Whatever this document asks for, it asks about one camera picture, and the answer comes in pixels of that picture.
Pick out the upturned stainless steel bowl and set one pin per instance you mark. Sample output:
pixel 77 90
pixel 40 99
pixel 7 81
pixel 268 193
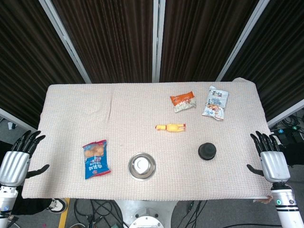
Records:
pixel 142 166

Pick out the blue snack bag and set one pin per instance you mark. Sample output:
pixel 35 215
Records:
pixel 96 161

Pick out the orange white snack packet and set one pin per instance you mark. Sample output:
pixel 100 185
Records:
pixel 184 102

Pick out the black trouser leg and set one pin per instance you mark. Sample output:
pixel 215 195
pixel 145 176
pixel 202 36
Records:
pixel 31 206

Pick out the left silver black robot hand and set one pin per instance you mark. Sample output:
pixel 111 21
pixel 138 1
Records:
pixel 14 166

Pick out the beige waffle tablecloth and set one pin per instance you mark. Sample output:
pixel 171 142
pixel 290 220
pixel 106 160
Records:
pixel 142 114

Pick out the grey partition rail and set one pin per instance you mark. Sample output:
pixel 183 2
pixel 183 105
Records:
pixel 16 120
pixel 286 112

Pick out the white light-blue snack packet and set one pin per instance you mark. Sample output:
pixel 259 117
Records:
pixel 215 104

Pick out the black round bowl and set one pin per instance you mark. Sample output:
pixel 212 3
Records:
pixel 207 152

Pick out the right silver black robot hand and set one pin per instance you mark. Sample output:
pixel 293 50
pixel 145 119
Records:
pixel 275 166

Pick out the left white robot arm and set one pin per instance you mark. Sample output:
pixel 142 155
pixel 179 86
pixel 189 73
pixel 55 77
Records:
pixel 7 202

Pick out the yellow rubber chicken toy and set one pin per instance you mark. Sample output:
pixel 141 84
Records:
pixel 172 128

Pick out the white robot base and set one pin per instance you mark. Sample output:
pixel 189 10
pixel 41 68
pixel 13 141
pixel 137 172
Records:
pixel 146 213

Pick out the grey partition post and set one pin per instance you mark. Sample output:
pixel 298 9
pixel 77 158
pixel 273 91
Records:
pixel 242 40
pixel 158 40
pixel 65 40

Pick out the white black sneaker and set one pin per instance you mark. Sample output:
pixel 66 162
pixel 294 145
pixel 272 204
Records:
pixel 58 206

